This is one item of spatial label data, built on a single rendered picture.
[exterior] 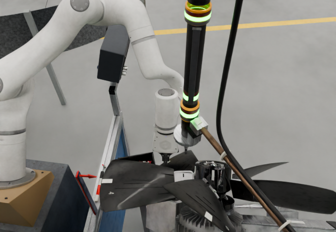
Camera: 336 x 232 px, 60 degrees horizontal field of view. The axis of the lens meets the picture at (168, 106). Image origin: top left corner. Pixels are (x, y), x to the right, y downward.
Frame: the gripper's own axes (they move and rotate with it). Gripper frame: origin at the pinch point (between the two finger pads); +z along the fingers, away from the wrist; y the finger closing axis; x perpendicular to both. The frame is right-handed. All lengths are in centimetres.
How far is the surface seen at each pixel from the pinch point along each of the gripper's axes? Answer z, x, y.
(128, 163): -14.0, -19.3, -11.1
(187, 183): -29, -40, 8
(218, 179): -17.0, -27.0, 18.1
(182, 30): 25, 257, 1
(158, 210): 5.8, -21.7, -0.8
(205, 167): -19.5, -24.5, 14.0
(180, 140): -37, -34, 6
